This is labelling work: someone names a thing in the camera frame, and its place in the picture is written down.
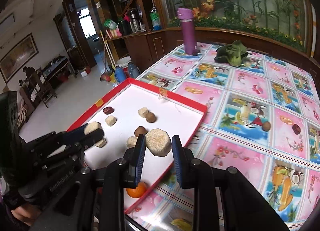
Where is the small beige cube piece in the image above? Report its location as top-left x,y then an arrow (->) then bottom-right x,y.
95,138 -> 107,148

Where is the round beige sugarcane chunk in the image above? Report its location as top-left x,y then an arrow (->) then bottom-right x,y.
145,129 -> 171,157

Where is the orange mandarin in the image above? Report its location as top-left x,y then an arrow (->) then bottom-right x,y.
126,182 -> 148,198

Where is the brown kiwi-like round fruit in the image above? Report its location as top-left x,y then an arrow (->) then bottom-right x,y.
145,112 -> 157,123

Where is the brown longan fruit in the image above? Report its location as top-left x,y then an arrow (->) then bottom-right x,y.
261,122 -> 271,132

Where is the red jujube date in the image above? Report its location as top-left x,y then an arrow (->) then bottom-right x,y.
292,124 -> 301,135

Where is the large beige sugarcane chunk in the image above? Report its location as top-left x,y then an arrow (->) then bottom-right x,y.
84,122 -> 103,135

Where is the beige sugarcane cylinder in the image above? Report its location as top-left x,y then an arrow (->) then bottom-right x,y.
105,115 -> 117,127

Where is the dark red jujube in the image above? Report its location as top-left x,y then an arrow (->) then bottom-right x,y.
134,126 -> 148,137

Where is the small beige sugarcane piece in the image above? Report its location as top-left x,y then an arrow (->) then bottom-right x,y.
138,107 -> 149,118

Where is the person's hand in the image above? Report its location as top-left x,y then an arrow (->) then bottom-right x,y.
11,203 -> 41,227

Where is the red white tray box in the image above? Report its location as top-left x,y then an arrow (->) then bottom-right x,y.
68,79 -> 207,213

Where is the wooden chair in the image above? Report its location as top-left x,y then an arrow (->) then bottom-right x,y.
28,69 -> 57,108

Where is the dark side table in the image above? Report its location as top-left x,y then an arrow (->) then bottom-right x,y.
41,55 -> 76,81

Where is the broom and dustpan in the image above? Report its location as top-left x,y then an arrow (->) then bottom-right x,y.
100,31 -> 117,83

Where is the blue thermos flask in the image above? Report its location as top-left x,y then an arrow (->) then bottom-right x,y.
114,65 -> 127,83

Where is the grey thermos flask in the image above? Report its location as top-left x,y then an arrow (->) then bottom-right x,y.
127,62 -> 141,79

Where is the white plastic bucket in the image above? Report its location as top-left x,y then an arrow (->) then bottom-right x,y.
116,56 -> 131,69

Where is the floral fruit tablecloth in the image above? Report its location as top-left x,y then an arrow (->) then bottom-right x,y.
139,43 -> 319,230

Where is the green leafy vegetable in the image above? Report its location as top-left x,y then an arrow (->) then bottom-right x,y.
214,40 -> 249,67

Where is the purple thermos bottle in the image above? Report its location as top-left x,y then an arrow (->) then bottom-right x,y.
177,8 -> 198,55

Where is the floral glass partition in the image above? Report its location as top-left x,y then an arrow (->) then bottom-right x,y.
161,0 -> 312,52

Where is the framed wall painting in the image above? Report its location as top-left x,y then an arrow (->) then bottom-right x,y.
0,33 -> 39,83

